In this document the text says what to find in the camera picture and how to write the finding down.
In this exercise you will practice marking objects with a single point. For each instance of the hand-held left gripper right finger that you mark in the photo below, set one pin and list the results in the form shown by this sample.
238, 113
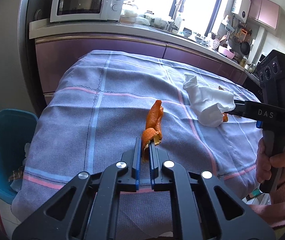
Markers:
152, 165

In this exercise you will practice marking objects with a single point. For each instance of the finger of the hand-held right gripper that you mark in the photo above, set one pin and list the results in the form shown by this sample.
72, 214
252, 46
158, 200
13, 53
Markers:
239, 108

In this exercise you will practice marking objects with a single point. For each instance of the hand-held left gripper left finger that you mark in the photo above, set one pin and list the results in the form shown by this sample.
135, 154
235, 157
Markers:
138, 160

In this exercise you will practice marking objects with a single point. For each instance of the white tissue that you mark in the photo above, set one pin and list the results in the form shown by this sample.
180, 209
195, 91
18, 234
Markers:
207, 100

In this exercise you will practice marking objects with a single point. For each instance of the long orange peel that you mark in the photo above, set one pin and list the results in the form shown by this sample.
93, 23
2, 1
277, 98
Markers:
153, 120

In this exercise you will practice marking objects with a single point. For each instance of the gold snack wrapper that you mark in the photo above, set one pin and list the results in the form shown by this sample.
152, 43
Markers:
15, 175

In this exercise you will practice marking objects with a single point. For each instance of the blue plastic bin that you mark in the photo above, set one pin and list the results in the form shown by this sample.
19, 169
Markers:
0, 135

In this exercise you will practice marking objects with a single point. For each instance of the person's right hand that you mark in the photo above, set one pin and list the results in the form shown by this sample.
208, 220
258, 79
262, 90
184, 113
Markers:
262, 160

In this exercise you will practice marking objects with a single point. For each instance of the small orange peel piece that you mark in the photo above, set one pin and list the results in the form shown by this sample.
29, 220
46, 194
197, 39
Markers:
225, 118

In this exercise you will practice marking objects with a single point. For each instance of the blue plaid tablecloth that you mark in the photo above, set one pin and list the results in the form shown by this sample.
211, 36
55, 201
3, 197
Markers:
95, 130

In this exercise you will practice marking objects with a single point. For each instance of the black frying pan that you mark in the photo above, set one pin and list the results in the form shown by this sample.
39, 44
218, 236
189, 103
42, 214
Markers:
245, 48

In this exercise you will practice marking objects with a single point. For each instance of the pink bowl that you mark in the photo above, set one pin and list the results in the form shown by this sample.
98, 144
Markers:
226, 51

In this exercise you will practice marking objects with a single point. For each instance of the white slotted spoon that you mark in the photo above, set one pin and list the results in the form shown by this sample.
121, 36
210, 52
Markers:
216, 43

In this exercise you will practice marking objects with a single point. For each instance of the white water heater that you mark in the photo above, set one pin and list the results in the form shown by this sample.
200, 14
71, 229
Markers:
241, 5

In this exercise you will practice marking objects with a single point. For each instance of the white dish soap bottle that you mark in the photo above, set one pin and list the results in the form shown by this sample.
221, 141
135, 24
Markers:
178, 21

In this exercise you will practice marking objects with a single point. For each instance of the purple kitchen cabinets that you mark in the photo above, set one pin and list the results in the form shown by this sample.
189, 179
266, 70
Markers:
95, 52

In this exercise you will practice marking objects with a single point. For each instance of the metal sink faucet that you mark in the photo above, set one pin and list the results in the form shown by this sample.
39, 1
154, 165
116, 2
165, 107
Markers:
180, 3

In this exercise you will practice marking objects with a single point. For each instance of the glass food jars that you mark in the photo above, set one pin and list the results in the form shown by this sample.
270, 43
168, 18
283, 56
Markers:
157, 20

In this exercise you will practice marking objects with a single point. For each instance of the white kitchen countertop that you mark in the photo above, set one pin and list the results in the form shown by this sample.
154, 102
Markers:
145, 30

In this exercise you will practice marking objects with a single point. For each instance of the glass kettle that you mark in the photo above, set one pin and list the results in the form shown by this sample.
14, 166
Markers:
130, 10

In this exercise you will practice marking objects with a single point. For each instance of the grey refrigerator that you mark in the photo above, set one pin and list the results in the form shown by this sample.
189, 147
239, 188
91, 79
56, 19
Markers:
23, 42

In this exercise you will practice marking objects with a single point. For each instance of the white microwave oven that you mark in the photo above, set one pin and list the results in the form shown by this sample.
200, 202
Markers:
82, 2

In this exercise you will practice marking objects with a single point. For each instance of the pink wall cabinet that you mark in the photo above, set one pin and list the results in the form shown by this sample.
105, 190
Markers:
267, 12

